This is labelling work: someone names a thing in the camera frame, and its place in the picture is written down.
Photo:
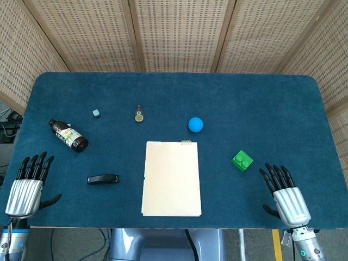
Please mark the small brown dropper bottle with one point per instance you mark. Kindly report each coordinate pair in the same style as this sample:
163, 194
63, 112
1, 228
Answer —
139, 115

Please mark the blue ball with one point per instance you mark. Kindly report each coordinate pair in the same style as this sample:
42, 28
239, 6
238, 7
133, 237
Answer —
195, 125

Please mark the yellow floor tape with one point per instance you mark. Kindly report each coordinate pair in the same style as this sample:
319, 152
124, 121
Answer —
277, 244

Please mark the small grey-green cube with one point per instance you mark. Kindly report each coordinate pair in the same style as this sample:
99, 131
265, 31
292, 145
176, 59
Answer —
95, 113

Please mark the small black stapler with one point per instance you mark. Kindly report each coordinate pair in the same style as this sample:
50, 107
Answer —
103, 179

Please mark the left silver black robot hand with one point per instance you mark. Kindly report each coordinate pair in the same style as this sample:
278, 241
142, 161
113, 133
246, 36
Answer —
23, 194

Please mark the beige notepad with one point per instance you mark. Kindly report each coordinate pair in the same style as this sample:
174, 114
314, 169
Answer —
171, 179

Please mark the clear plastic wrist tag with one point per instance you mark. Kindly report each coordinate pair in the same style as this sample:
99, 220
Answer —
287, 238

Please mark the woven wooden screen panel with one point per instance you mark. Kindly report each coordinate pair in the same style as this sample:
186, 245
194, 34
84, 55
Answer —
19, 54
326, 59
179, 32
261, 32
87, 32

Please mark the green building block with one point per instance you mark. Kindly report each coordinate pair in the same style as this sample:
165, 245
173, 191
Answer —
241, 160

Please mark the brown labelled glass bottle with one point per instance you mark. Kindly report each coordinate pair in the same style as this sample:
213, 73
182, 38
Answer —
69, 136

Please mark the grey-blue robot torso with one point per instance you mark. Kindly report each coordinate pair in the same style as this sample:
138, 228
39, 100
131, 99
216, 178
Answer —
163, 244

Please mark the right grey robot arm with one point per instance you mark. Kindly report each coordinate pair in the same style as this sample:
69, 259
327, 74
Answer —
307, 244

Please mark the dark blue table mat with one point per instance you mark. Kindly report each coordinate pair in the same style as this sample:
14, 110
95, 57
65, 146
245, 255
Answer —
244, 108

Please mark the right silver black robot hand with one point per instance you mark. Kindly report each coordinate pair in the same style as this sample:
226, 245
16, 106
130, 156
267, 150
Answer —
291, 204

